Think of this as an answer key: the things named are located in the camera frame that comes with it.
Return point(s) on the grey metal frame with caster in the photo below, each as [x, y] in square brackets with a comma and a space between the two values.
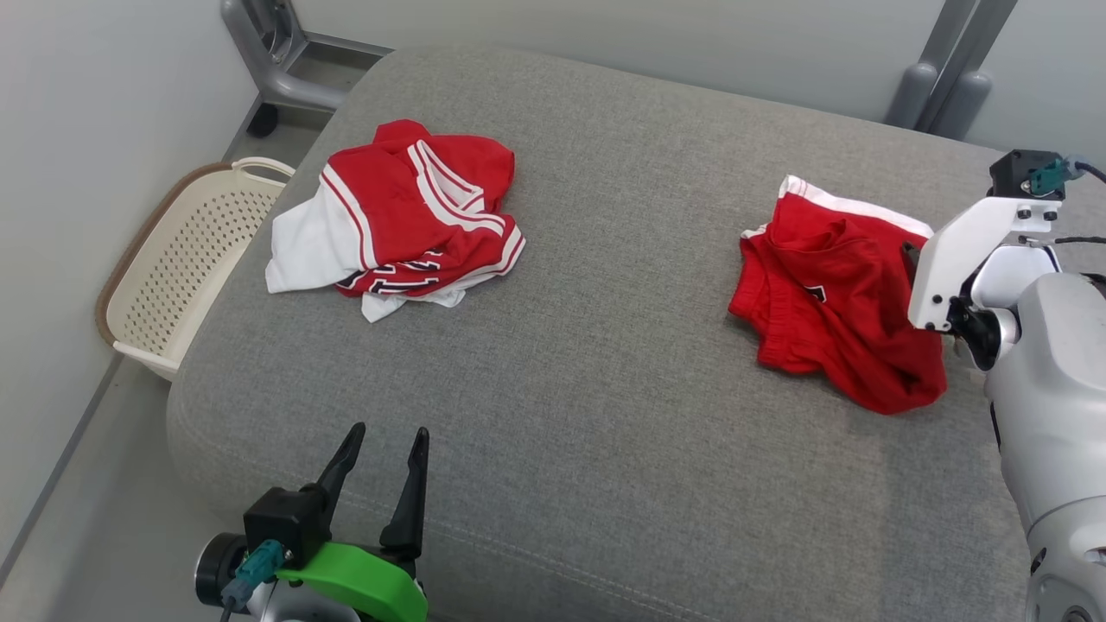
[276, 82]

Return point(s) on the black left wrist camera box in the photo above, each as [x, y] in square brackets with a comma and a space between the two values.
[281, 518]

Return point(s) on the red shorts with white hem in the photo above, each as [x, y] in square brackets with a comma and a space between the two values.
[821, 337]

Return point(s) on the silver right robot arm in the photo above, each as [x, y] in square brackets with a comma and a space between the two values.
[1054, 389]

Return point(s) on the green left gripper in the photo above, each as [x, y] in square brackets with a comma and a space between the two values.
[371, 579]

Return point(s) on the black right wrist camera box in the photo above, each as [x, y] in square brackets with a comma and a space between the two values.
[1011, 173]

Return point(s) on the red and white jersey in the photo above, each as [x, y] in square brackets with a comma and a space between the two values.
[406, 216]

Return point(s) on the grey metal stand posts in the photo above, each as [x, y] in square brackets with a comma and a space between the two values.
[916, 95]

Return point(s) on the cream perforated laundry basket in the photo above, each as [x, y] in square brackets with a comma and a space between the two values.
[190, 259]

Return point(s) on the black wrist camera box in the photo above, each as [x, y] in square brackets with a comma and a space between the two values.
[281, 518]
[1011, 173]

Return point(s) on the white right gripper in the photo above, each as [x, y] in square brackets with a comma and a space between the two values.
[959, 250]

